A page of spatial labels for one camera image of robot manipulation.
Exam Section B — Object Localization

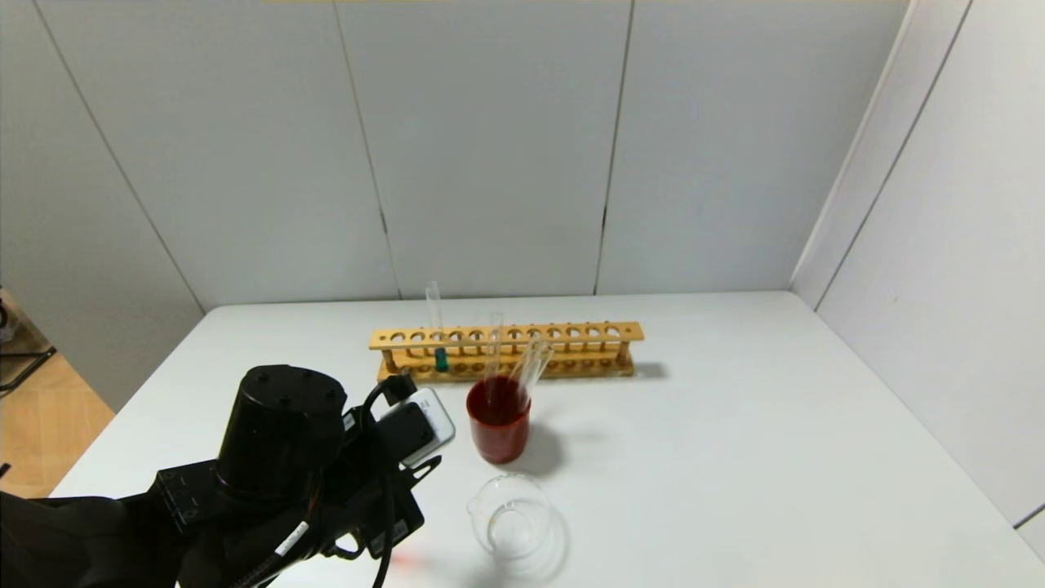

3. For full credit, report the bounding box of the red cup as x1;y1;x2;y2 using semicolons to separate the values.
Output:
466;376;532;465

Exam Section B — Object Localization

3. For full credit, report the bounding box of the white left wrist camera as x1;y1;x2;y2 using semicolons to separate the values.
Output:
380;388;456;468

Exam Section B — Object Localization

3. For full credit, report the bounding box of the black stand in background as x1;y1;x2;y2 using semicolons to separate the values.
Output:
0;294;58;397

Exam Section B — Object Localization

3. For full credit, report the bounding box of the test tube with blue pigment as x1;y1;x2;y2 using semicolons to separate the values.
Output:
425;281;450;373

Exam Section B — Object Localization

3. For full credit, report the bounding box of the clear glass beaker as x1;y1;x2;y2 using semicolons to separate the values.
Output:
467;474;564;564

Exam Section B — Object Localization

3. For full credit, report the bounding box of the wooden test tube rack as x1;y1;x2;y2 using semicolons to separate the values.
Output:
369;321;645;385

